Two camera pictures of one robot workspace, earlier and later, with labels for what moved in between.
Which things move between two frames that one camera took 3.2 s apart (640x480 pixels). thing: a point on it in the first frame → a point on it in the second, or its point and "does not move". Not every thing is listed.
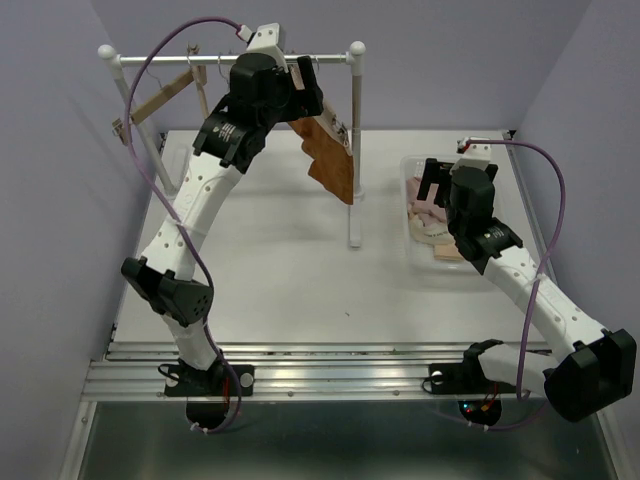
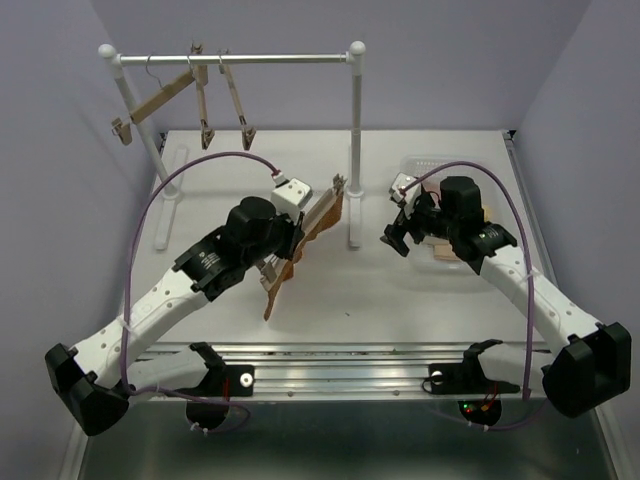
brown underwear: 333,164 → 287,272
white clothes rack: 109,55 does not move
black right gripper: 431,175 → 394,234
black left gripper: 310,99 → 294,235
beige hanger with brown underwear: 334,124 → 324,214
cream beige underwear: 436,235 does not move
